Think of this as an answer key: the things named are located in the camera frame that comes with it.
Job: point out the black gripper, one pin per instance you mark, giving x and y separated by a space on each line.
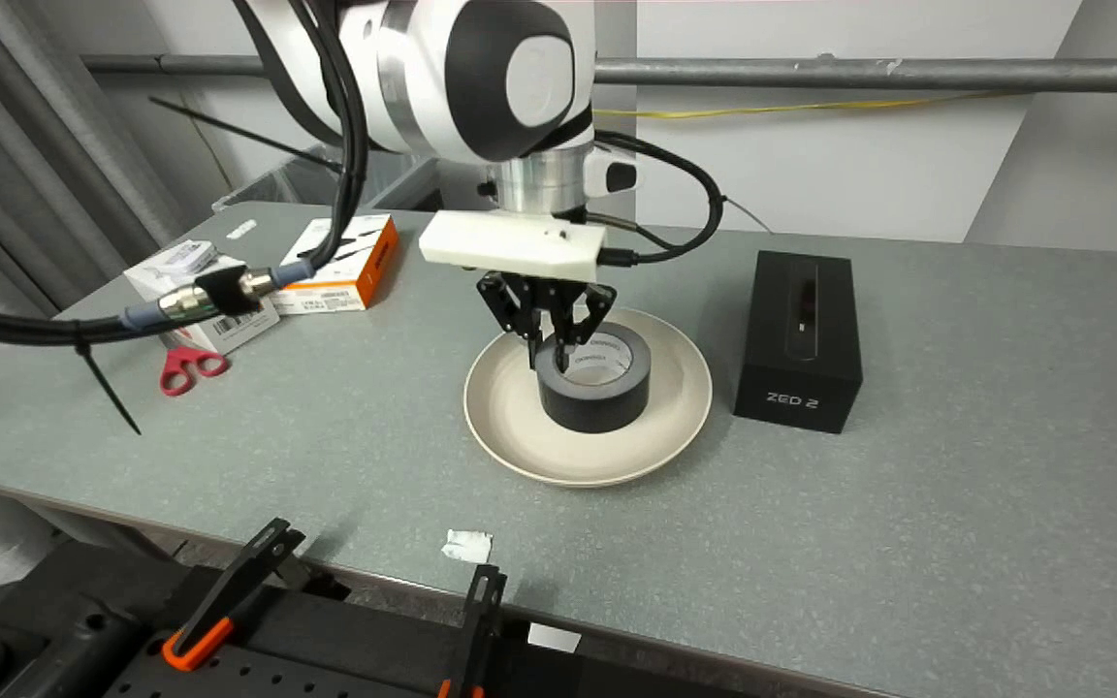
544 297

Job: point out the black tape roll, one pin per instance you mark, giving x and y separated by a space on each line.
596 389

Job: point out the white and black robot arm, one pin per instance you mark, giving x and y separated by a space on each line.
455 80

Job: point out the beige round plate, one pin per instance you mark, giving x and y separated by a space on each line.
505 421

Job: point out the small white tape piece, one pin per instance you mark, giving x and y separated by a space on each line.
467 545

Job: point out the large white tape piece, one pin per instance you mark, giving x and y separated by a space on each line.
243 230

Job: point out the orange and white box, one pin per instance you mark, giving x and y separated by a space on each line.
350 266

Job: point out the black rectangular box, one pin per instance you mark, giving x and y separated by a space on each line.
795 342

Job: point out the white cardboard box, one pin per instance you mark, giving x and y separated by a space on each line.
243 329

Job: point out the white label sticker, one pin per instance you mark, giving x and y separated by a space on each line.
552 637

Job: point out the black perforated mounting base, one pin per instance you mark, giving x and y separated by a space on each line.
68 634

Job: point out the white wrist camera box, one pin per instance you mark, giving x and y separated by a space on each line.
513 244

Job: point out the grey metal rail pipe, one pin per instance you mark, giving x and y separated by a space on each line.
843 72

